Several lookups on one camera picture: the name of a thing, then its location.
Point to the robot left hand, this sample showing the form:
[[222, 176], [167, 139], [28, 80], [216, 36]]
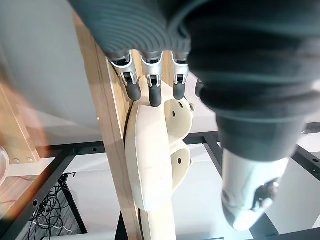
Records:
[[240, 62]]

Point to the cream perforated foam slipper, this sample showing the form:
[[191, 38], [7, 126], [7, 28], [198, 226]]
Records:
[[158, 225], [147, 150]]

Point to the wooden shoe rack panel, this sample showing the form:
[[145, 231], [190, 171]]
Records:
[[100, 87]]

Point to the light wooden stand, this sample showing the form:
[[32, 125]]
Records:
[[22, 140]]

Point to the black metal frame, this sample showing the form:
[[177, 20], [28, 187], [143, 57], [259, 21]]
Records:
[[57, 172]]

